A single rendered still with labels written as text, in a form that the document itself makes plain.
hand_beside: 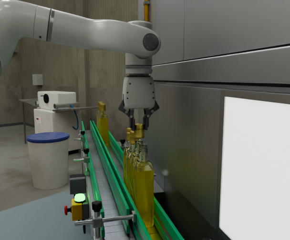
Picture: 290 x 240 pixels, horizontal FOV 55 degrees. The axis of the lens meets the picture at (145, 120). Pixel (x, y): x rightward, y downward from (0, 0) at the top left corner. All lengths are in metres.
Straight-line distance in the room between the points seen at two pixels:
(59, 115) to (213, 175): 4.89
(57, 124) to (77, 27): 4.71
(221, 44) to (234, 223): 0.41
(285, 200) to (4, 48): 0.76
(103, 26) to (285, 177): 0.57
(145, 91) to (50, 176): 3.30
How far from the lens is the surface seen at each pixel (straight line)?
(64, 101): 5.46
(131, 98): 0.86
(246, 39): 0.63
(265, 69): 0.54
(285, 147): 0.50
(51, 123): 5.44
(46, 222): 1.67
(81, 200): 1.24
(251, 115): 0.56
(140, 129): 0.89
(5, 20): 0.83
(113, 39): 0.78
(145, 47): 0.78
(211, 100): 0.69
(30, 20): 0.82
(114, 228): 0.93
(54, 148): 3.94
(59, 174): 4.10
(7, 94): 9.72
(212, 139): 0.69
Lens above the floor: 1.51
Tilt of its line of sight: 9 degrees down
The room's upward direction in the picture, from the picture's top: straight up
